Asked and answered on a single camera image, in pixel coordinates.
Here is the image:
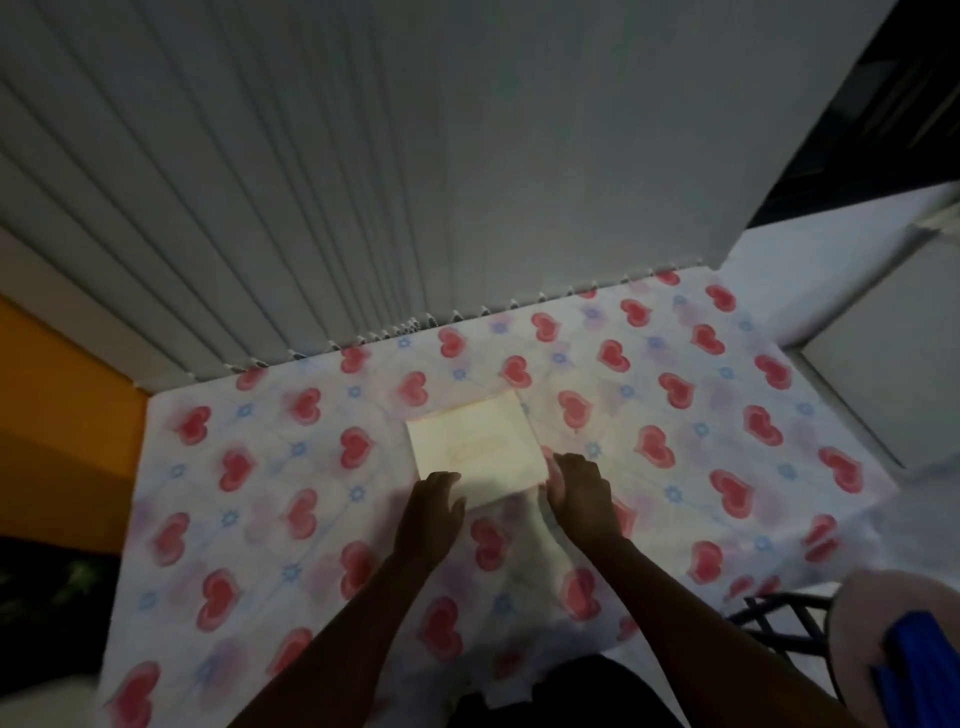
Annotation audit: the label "person's left hand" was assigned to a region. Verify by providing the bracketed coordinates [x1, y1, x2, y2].
[392, 470, 469, 568]

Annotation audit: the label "person's right hand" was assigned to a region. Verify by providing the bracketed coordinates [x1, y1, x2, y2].
[545, 452, 625, 551]

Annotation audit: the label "white desk calendar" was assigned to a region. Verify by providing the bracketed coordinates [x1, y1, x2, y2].
[404, 388, 551, 516]

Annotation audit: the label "round wooden stool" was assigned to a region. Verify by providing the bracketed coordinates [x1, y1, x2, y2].
[828, 568, 960, 728]

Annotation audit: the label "blue cleaning cloth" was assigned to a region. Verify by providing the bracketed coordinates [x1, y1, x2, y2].
[869, 610, 960, 728]

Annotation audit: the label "person's right forearm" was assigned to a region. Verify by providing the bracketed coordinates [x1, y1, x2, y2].
[592, 536, 864, 728]

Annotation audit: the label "person's left forearm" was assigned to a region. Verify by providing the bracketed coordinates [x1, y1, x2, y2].
[232, 551, 445, 728]

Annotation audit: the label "heart-patterned tablecloth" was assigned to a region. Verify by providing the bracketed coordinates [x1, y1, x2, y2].
[93, 266, 903, 728]

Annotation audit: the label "person's black shorts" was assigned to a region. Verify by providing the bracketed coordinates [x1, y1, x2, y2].
[449, 654, 685, 728]

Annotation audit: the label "black metal rack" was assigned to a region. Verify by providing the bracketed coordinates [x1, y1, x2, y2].
[725, 590, 847, 700]

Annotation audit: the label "white cabinet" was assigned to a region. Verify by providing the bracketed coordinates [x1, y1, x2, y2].
[796, 223, 960, 475]

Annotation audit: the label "green plant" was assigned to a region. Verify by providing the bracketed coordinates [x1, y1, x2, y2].
[29, 551, 121, 609]

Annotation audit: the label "grey vertical blinds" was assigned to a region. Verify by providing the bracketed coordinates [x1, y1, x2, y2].
[0, 0, 899, 393]

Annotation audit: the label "dark window pane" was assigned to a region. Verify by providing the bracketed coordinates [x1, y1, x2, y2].
[748, 0, 960, 228]

